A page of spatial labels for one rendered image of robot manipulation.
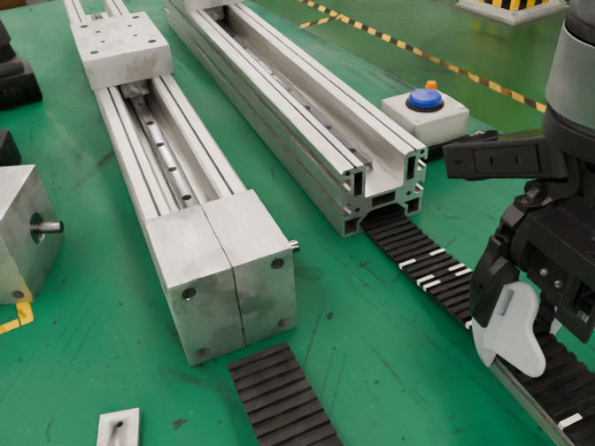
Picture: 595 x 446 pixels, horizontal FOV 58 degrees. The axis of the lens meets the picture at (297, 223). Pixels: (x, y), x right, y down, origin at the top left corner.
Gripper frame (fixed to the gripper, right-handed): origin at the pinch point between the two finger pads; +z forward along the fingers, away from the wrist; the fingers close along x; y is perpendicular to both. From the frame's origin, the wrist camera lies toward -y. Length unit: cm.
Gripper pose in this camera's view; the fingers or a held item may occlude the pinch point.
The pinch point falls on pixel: (513, 334)
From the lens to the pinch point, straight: 46.4
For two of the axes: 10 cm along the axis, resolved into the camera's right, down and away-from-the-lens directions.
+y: 4.1, 5.5, -7.3
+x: 9.1, -2.9, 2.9
